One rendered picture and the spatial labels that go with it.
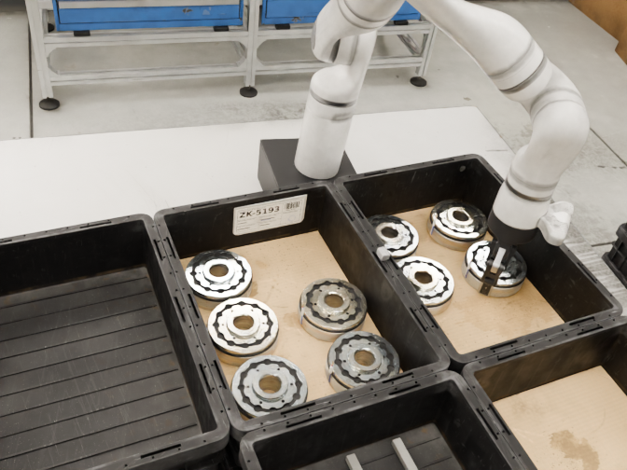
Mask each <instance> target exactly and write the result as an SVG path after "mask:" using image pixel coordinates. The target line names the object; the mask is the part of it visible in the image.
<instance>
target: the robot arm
mask: <svg viewBox="0 0 627 470"><path fill-rule="evenodd" d="M404 1H405V0H330V1H329V2H328V3H327V4H326V5H325V6H324V8H323V9H322V10H321V12H320V13H319V15H318V17H317V18H316V21H315V22H314V26H313V29H312V41H311V44H312V50H313V54H314V56H315V57H316V58H317V59H318V60H320V61H322V62H329V63H336V64H337V65H335V66H331V67H328V68H324V69H321V70H319V71H317V72H316V73H315V74H314V75H313V77H312V80H311V85H310V89H309V94H308V98H307V104H306V107H305V112H304V117H303V121H302V125H301V130H300V138H299V143H298V147H297V152H296V157H295V161H294V162H295V166H296V168H297V169H298V170H299V171H300V172H301V173H302V174H304V175H306V176H308V177H311V178H313V179H328V178H331V177H333V176H335V175H336V174H337V173H338V171H339V168H340V165H341V158H342V155H343V151H344V148H345V144H346V141H347V137H348V133H349V130H350V127H351V123H352V119H353V115H354V112H355V106H356V102H357V99H358V95H359V92H360V90H361V87H362V84H363V80H364V77H365V74H366V72H367V69H368V66H369V61H370V58H371V55H372V52H373V50H374V48H375V42H376V37H377V29H379V28H381V27H383V26H384V25H386V24H387V23H388V22H389V21H390V20H391V19H392V18H393V16H394V15H395V14H396V13H397V12H398V10H399V9H400V7H401V6H402V4H403V3H404ZM406 1H407V2H408V3H409V4H411V5H412V6H413V7H414V8H415V9H416V10H418V11H419V12H420V13H421V14H422V15H423V16H425V17H426V18H427V19H428V20H429V21H431V22H432V23H433V24H434V25H435V26H437V27H438V28H439V29H440V30H441V31H442V32H443V33H444V34H446V35H447V36H448V37H450V38H451V40H453V41H454V42H455V43H456V44H457V45H458V46H459V47H461V48H462V49H463V50H464V51H465V52H466V53H467V54H468V55H469V56H470V57H471V58H472V60H473V61H474V62H475V63H476V64H477V65H478V66H479V67H480V69H481V70H482V71H483V72H484V74H486V75H487V76H488V77H489V78H490V80H491V81H492V82H493V83H494V84H495V86H496V87H497V88H498V89H499V90H500V92H501V93H502V94H503V95H505V96H506V97H507V98H508V99H510V100H512V101H514V102H519V103H520V104H521V105H522V106H523V107H524V109H525V110H526V112H527V113H528V115H529V117H530V119H531V123H532V128H533V133H532V137H531V140H530V143H529V145H525V146H523V147H521V148H520V149H519V150H518V152H517V153H516V155H515V157H514V159H513V161H512V162H511V165H510V167H509V171H508V174H507V177H506V179H505V181H504V183H503V184H502V186H501V188H500V189H499V191H498V193H497V196H496V198H495V202H494V205H493V208H492V210H491V212H490V214H489V216H488V227H489V229H490V230H491V231H492V232H493V234H494V237H493V239H492V241H491V244H490V251H489V253H488V256H487V257H486V260H485V265H486V269H485V271H484V273H483V274H482V276H481V283H480V286H479V288H478V293H480V294H482V295H484V296H487V297H489V296H490V295H491V294H492V291H493V289H494V287H496V286H497V284H498V281H499V278H500V276H501V274H502V271H505V270H506V269H507V266H508V264H509V261H510V259H511V258H512V257H513V256H514V254H515V252H516V250H517V247H518V246H517V245H518V244H524V243H528V242H530V241H531V240H533V239H534V238H535V236H536V234H537V232H538V229H539V228H540V230H541V232H542V234H543V236H544V238H545V240H546V241H547V242H548V243H550V244H552V245H556V246H559V245H561V244H562V243H563V242H564V239H565V237H566V235H567V231H568V229H569V225H570V222H571V218H572V215H573V212H574V207H573V204H572V203H570V202H569V201H565V200H561V201H557V202H555V203H553V204H550V200H551V197H552V194H553V192H554V190H555V188H556V187H557V185H558V182H559V180H560V178H561V175H562V173H563V172H564V171H565V170H566V169H567V168H568V167H569V165H570V164H571V163H572V162H573V160H574V159H575V158H576V157H577V155H578V154H579V153H580V151H581V150H582V148H583V146H584V145H585V143H586V141H587V138H588V135H589V131H590V120H589V117H588V114H587V111H586V108H585V105H584V102H583V100H582V97H581V95H580V93H579V91H578V89H577V88H576V87H575V85H574V84H573V83H572V81H571V80H570V79H569V78H568V77H567V76H566V75H565V74H564V73H563V72H562V71H561V70H560V69H558V68H557V67H556V66H555V65H554V64H553V63H551V62H550V61H549V59H548V57H547V56H546V54H545V53H544V52H543V51H542V49H541V48H540V46H539V45H538V44H537V43H536V41H535V40H534V38H533V37H532V36H531V35H530V34H529V33H528V32H527V31H526V29H525V28H524V27H523V26H522V25H521V24H520V23H519V22H517V21H516V20H515V19H513V18H512V17H511V16H509V15H507V14H505V13H503V12H500V11H497V10H494V9H491V8H488V7H481V6H478V5H475V4H471V3H469V2H467V1H464V0H406ZM505 260H506V262H505V263H504V261H505ZM503 263H504V264H503Z"/></svg>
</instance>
